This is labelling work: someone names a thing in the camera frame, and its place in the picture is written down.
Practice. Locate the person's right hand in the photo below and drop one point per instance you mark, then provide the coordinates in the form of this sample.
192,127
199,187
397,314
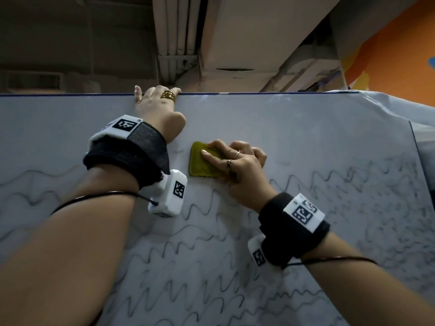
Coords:
248,179

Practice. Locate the person's left hand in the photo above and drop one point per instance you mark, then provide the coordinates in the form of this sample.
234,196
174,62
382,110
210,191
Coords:
158,113

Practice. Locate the yellow and black whiteboard eraser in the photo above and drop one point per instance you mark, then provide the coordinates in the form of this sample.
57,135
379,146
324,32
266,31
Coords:
200,164

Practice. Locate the large scribbled whiteboard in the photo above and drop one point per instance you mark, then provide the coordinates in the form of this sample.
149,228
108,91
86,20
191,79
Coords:
306,149

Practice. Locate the person's right forearm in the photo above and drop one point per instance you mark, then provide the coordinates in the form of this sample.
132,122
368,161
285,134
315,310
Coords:
374,288

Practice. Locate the person's left forearm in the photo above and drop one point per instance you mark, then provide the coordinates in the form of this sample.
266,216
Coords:
61,268

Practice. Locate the black wristband with marker tag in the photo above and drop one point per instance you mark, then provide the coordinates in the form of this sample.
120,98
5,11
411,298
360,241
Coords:
278,241
136,152

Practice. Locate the white ceiling pipe bundle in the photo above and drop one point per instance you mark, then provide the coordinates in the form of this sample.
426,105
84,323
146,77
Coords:
176,33

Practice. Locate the ceiling air vent grille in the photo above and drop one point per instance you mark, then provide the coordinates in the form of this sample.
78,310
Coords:
34,81

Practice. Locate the white cloth sheet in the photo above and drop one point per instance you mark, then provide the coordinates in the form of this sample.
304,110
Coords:
407,112

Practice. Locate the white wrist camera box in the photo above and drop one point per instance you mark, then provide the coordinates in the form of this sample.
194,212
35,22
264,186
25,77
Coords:
255,252
166,196

